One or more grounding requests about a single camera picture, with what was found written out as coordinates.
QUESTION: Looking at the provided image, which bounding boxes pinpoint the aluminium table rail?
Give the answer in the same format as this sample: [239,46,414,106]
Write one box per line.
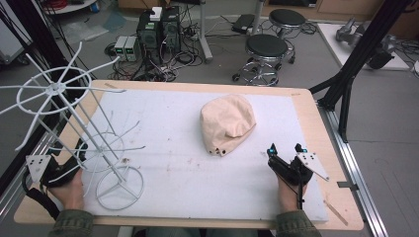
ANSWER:
[0,129,68,225]
[316,100,391,237]

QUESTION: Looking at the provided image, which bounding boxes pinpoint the thin wooden stick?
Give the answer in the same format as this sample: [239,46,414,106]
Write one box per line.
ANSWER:
[323,198,350,227]

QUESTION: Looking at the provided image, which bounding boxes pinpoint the black computer tower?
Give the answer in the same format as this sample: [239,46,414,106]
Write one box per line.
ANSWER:
[135,10,163,65]
[160,5,183,56]

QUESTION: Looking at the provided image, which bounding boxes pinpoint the grey metal stand leg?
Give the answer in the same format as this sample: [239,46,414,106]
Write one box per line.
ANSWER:
[196,0,214,64]

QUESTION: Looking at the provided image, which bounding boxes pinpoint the beige cloth hat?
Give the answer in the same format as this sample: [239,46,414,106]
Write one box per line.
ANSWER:
[199,94,258,158]

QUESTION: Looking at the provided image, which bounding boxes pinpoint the grey power supply unit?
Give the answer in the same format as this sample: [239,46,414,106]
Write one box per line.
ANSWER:
[114,35,128,62]
[124,35,141,63]

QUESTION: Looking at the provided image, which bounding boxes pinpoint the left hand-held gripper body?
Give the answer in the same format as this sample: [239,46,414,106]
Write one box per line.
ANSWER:
[25,153,83,190]

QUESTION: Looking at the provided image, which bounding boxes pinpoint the white foam mat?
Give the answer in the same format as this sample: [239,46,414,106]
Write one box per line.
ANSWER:
[79,88,331,224]

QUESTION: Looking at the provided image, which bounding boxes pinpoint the tangle of floor cables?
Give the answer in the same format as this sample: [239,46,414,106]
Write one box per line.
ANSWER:
[104,19,206,83]

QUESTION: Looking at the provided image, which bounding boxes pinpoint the black round stool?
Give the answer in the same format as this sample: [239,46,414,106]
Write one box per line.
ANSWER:
[268,8,308,38]
[231,33,296,88]

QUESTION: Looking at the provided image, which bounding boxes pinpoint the grey metal bracket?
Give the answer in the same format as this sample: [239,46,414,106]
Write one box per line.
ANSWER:
[336,180,360,193]

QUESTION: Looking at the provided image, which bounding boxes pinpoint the white box on computer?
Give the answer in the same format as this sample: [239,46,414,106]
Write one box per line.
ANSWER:
[149,6,164,23]

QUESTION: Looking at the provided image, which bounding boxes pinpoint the black flat box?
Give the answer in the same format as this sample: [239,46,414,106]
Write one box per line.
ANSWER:
[230,13,257,35]

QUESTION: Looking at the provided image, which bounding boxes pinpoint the white round table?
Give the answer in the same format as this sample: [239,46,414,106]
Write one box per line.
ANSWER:
[41,0,100,16]

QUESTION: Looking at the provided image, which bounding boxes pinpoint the white wire hat rack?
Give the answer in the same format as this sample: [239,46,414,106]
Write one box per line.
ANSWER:
[0,40,146,212]

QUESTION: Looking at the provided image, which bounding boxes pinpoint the black gripper strap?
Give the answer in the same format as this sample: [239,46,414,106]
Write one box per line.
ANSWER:
[21,169,63,221]

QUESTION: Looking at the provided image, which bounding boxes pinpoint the white floor board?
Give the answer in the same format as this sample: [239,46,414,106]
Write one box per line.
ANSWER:
[316,22,411,72]

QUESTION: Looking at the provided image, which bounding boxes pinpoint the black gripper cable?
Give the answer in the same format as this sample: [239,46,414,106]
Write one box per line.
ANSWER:
[295,164,305,211]

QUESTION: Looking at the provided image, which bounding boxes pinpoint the black metal frame post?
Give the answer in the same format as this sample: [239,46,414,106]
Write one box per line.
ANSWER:
[308,0,414,144]
[0,0,87,198]

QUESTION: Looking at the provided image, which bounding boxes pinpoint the person's right hand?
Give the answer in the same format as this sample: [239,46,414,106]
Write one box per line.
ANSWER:
[276,174,309,214]

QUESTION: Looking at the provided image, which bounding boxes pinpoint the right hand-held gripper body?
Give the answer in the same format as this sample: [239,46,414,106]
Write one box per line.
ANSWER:
[267,152,331,187]

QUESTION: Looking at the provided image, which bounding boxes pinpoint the person's left hand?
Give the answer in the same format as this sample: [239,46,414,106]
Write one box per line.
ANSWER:
[48,168,86,212]

